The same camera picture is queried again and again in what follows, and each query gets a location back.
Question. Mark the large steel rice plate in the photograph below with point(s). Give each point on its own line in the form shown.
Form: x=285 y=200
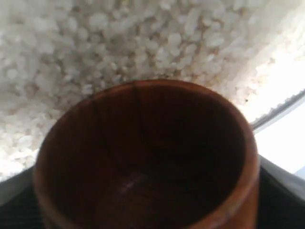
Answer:
x=53 y=53

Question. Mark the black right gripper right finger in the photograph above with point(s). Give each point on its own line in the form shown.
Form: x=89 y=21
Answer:
x=281 y=198

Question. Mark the brown wooden cup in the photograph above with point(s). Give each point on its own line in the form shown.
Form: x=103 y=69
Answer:
x=154 y=154

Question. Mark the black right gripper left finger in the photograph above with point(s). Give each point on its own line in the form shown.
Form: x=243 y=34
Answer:
x=18 y=205

